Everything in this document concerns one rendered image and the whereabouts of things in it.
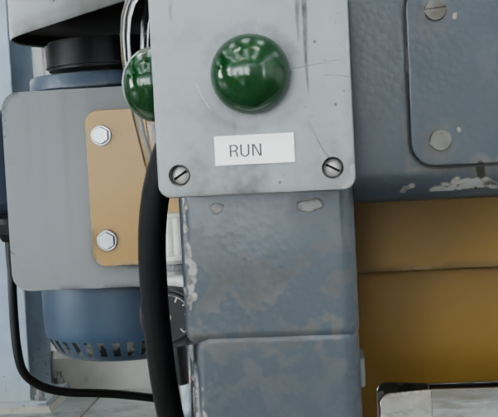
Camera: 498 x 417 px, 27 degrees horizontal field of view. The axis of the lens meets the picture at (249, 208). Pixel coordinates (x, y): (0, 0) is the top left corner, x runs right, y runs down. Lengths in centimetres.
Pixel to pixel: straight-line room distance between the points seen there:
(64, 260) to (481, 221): 35
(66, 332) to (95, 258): 9
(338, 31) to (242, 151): 6
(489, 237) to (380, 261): 7
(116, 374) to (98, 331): 493
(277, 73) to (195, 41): 4
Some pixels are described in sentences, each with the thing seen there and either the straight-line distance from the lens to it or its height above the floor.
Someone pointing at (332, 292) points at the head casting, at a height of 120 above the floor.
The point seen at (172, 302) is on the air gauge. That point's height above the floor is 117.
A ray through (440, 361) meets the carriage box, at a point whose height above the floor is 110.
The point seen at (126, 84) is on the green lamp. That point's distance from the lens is 41.
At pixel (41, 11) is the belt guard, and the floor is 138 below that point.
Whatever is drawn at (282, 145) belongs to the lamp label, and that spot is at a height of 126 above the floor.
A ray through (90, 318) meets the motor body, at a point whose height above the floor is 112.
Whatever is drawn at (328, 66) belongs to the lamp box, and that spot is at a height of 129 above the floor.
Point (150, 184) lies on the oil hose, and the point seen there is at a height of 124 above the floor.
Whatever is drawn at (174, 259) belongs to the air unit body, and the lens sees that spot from 66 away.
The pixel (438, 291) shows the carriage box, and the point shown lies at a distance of 74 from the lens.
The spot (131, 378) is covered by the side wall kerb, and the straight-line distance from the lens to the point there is 581.
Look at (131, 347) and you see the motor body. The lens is 89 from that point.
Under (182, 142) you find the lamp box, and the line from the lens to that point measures 39.
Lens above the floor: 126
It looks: 3 degrees down
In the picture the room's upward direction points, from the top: 3 degrees counter-clockwise
